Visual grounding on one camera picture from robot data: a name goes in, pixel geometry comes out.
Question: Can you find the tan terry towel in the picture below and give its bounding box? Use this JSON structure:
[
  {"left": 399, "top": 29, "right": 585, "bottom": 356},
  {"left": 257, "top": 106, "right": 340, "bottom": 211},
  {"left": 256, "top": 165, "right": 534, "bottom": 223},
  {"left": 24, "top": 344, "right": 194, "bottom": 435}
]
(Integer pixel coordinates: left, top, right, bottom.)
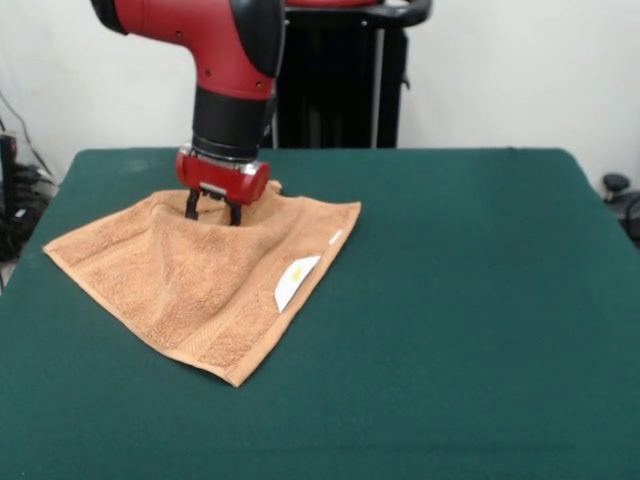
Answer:
[{"left": 42, "top": 180, "right": 363, "bottom": 389}]

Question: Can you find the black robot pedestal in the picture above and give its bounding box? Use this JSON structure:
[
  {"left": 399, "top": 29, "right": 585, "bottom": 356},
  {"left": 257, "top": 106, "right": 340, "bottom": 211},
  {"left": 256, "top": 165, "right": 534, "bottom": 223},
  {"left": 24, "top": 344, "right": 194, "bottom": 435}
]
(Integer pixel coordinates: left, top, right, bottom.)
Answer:
[{"left": 262, "top": 0, "right": 432, "bottom": 150}]

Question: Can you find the black box with red light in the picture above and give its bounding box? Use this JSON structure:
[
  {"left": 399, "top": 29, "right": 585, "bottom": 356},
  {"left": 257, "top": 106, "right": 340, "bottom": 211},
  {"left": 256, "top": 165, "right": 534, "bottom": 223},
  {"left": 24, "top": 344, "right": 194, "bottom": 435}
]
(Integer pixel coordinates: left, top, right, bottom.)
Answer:
[{"left": 0, "top": 133, "right": 20, "bottom": 224}]

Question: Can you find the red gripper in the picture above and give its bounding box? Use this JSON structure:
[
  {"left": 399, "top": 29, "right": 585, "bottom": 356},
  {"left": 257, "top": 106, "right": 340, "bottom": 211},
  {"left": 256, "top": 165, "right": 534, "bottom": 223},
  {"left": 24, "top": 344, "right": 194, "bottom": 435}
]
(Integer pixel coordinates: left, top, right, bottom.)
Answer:
[{"left": 174, "top": 144, "right": 272, "bottom": 228}]

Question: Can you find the dark green table cloth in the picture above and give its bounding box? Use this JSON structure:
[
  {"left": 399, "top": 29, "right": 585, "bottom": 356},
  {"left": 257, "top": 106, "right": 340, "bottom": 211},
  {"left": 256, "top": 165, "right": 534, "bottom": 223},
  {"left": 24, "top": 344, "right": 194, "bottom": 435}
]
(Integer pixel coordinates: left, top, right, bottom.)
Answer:
[{"left": 0, "top": 147, "right": 640, "bottom": 480}]

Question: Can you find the grey wall cable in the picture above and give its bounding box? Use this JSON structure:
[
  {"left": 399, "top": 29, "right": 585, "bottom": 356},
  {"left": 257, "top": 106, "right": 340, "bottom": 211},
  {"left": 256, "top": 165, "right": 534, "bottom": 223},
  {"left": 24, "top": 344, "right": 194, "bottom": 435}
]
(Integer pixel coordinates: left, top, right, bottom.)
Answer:
[{"left": 0, "top": 89, "right": 55, "bottom": 181}]

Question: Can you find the black cable bundle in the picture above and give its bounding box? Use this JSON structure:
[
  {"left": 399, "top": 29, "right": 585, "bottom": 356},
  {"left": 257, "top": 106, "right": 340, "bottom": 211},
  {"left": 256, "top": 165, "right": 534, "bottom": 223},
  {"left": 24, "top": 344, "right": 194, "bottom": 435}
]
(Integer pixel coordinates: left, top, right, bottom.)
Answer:
[{"left": 0, "top": 164, "right": 59, "bottom": 264}]

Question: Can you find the black chair base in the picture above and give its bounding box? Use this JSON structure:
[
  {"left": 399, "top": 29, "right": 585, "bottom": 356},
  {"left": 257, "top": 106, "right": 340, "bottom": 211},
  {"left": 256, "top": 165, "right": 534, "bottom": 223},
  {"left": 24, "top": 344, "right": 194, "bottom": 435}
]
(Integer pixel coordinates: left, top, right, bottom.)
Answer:
[{"left": 601, "top": 173, "right": 640, "bottom": 251}]

